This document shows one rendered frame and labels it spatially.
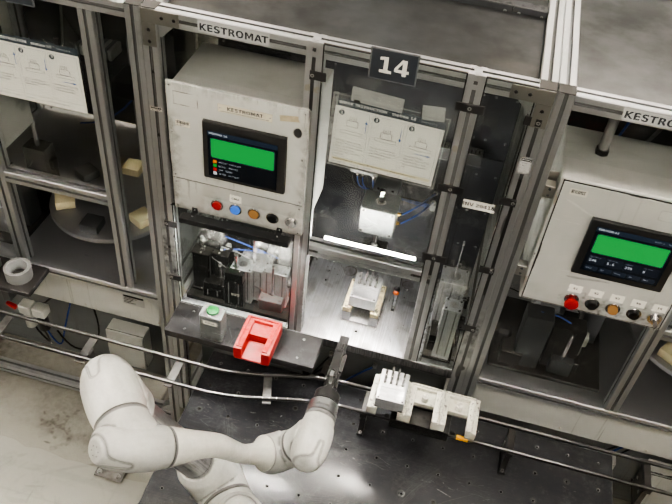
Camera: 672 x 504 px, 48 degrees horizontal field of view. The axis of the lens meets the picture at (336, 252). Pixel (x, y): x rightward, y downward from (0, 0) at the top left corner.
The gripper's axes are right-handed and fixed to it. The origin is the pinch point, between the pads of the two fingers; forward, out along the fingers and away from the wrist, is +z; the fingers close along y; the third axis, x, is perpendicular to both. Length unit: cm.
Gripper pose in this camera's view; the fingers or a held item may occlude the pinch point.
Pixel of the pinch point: (341, 352)
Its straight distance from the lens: 237.9
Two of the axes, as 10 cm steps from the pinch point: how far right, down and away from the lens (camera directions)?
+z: 2.5, -6.5, 7.2
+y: 0.8, -7.2, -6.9
